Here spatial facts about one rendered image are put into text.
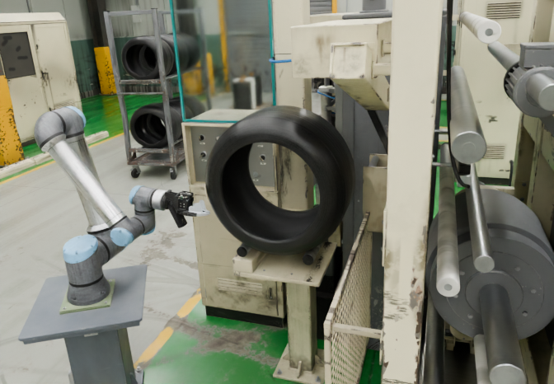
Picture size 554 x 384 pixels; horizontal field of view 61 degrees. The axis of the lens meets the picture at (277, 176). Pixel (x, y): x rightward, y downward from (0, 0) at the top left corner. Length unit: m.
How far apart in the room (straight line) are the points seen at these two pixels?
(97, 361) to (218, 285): 0.87
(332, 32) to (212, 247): 1.83
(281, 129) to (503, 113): 3.81
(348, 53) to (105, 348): 1.78
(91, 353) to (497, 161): 4.26
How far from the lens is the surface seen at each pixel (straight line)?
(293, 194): 2.20
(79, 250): 2.27
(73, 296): 2.39
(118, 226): 2.13
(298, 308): 2.49
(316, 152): 1.69
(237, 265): 2.01
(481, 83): 5.21
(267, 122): 1.73
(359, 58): 1.27
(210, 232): 2.85
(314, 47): 1.38
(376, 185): 2.02
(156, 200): 2.13
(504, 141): 5.36
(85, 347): 2.48
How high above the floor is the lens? 1.82
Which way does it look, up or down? 19 degrees down
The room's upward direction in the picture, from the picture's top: 3 degrees counter-clockwise
